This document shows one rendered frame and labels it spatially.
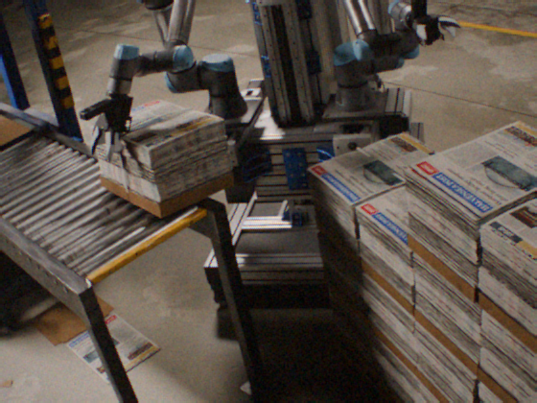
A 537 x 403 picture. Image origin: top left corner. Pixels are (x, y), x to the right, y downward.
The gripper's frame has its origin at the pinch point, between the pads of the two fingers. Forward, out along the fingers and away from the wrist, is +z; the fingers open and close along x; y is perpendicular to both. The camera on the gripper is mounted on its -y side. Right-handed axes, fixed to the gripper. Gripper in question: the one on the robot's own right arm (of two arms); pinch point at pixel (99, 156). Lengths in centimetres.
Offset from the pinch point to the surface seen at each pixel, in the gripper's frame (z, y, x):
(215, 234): 16.5, 31.2, -25.2
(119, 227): 20.5, 7.9, -6.8
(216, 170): -2.4, 30.9, -20.0
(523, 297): -3, 18, -133
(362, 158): -16, 63, -50
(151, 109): -15.6, 22.8, 9.7
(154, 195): 7.2, 11.5, -17.2
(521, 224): -17, 19, -128
